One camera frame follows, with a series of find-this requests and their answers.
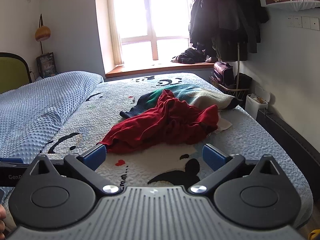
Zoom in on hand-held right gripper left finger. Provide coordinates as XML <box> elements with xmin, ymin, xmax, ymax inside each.
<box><xmin>29</xmin><ymin>145</ymin><xmax>123</xmax><ymax>196</ymax></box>

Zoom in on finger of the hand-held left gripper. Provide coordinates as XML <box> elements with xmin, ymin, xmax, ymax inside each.
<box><xmin>0</xmin><ymin>157</ymin><xmax>24</xmax><ymax>165</ymax></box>

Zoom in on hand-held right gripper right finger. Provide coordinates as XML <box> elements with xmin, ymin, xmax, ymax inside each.
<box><xmin>188</xmin><ymin>143</ymin><xmax>281</xmax><ymax>196</ymax></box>

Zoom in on green and navy knit sweater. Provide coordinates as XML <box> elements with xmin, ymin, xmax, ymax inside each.
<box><xmin>119</xmin><ymin>82</ymin><xmax>243</xmax><ymax>119</ymax></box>

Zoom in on red shirt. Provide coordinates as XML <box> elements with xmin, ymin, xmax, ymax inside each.
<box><xmin>96</xmin><ymin>89</ymin><xmax>221</xmax><ymax>155</ymax></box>

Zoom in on pile of dark clothes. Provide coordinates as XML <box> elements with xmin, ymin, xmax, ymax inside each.
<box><xmin>171</xmin><ymin>47</ymin><xmax>213</xmax><ymax>65</ymax></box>

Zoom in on person's left hand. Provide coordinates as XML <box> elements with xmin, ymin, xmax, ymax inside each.
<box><xmin>0</xmin><ymin>204</ymin><xmax>7</xmax><ymax>233</ymax></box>

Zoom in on white cloth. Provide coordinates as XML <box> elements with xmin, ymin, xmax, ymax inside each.
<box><xmin>212</xmin><ymin>112</ymin><xmax>233</xmax><ymax>134</ymax></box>

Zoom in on panda printed blanket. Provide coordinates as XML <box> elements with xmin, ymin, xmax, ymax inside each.
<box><xmin>44</xmin><ymin>72</ymin><xmax>314</xmax><ymax>228</ymax></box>

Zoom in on dotted light blue blanket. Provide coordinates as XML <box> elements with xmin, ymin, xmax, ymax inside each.
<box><xmin>0</xmin><ymin>70</ymin><xmax>104</xmax><ymax>161</ymax></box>

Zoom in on white trash bin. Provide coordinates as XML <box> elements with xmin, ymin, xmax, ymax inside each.
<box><xmin>244</xmin><ymin>86</ymin><xmax>271</xmax><ymax>117</ymax></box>

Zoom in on black panel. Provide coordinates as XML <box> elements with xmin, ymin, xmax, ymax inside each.
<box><xmin>257</xmin><ymin>107</ymin><xmax>320</xmax><ymax>176</ymax></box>

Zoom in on black bag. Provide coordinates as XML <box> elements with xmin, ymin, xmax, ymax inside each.
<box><xmin>234</xmin><ymin>72</ymin><xmax>253</xmax><ymax>91</ymax></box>

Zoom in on purple bag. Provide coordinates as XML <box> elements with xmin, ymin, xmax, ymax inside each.
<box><xmin>213</xmin><ymin>61</ymin><xmax>234</xmax><ymax>87</ymax></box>

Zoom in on white coat rack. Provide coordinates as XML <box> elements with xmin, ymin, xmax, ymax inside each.
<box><xmin>236</xmin><ymin>41</ymin><xmax>242</xmax><ymax>91</ymax></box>

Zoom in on green chair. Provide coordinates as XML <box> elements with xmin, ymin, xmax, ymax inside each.
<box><xmin>0</xmin><ymin>52</ymin><xmax>33</xmax><ymax>95</ymax></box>

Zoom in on dark picture box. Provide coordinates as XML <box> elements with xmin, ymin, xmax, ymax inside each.
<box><xmin>36</xmin><ymin>52</ymin><xmax>57</xmax><ymax>78</ymax></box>

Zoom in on sheer beige curtain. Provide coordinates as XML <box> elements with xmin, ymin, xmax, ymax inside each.
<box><xmin>106</xmin><ymin>0</ymin><xmax>125</xmax><ymax>67</ymax></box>

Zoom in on amber shade floor lamp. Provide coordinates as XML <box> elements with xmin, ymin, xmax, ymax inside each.
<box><xmin>34</xmin><ymin>13</ymin><xmax>52</xmax><ymax>56</ymax></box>

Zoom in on hanging dark coats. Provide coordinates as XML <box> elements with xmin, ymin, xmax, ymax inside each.
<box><xmin>189</xmin><ymin>0</ymin><xmax>270</xmax><ymax>62</ymax></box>

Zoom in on window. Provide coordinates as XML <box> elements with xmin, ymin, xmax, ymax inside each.
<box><xmin>107</xmin><ymin>0</ymin><xmax>198</xmax><ymax>67</ymax></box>

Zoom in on wire basket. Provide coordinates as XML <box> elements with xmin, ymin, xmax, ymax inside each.
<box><xmin>209</xmin><ymin>76</ymin><xmax>250</xmax><ymax>98</ymax></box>

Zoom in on white wall socket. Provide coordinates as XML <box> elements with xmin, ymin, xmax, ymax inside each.
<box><xmin>287</xmin><ymin>15</ymin><xmax>302</xmax><ymax>28</ymax></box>

